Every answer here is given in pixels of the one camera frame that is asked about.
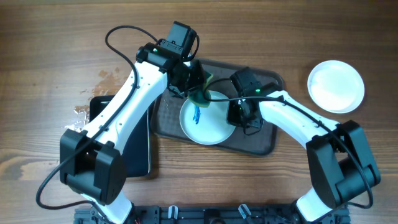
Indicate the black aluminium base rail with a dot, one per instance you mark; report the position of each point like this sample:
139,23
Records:
274,213

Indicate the green yellow sponge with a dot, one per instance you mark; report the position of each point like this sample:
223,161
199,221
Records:
199,96

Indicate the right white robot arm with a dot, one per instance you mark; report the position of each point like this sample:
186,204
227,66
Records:
340,160

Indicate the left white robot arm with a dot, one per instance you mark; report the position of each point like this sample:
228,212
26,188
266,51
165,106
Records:
91,161

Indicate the black water tray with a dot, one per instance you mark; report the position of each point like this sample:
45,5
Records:
137,151

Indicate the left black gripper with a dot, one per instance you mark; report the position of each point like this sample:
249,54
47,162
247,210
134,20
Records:
199,78

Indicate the white plate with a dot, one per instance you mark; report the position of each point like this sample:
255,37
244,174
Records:
336,87
206,126

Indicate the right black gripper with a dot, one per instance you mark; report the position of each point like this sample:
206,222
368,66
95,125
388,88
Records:
232,118

